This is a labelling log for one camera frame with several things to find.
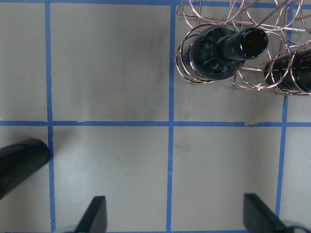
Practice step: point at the dark wine bottle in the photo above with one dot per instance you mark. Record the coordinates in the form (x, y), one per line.
(219, 52)
(19, 161)
(291, 72)

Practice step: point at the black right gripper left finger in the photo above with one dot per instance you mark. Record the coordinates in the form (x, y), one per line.
(94, 219)

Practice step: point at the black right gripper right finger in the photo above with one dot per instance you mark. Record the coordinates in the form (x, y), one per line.
(258, 217)

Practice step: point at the copper wire bottle basket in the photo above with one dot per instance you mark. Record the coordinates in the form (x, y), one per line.
(287, 24)

